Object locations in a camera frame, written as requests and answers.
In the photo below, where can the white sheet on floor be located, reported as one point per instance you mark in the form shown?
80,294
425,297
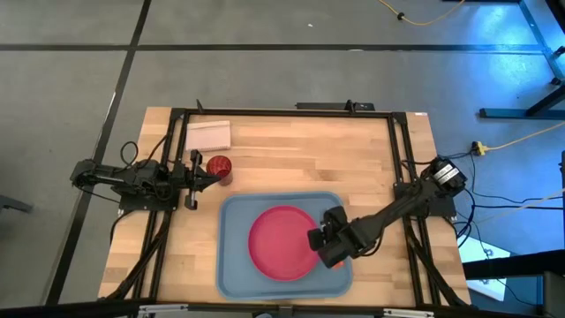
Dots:
479,256

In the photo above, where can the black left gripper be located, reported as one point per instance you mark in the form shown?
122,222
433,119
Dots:
187,180

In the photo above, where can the dark metal stand frame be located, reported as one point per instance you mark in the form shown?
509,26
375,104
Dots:
536,40

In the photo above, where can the black aluminium table frame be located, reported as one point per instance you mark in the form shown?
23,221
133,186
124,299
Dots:
287,111

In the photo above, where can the beige folded cloth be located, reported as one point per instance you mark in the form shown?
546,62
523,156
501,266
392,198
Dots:
208,136

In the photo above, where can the blue plastic tray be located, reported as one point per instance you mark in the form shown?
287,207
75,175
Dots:
236,265

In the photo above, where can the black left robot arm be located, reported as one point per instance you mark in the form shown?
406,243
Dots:
128,179

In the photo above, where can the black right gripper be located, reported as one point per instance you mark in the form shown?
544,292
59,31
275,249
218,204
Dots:
342,240

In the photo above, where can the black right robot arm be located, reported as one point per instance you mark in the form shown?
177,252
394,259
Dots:
397,207

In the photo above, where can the dark red ribbed cup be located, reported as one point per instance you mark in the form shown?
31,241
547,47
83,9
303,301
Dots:
223,164

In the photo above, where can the black bar with silver brackets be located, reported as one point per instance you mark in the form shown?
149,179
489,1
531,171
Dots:
88,309

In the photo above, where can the black beam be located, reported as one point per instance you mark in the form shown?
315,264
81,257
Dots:
507,267

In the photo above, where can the red round plate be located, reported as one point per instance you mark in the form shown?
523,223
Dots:
278,243

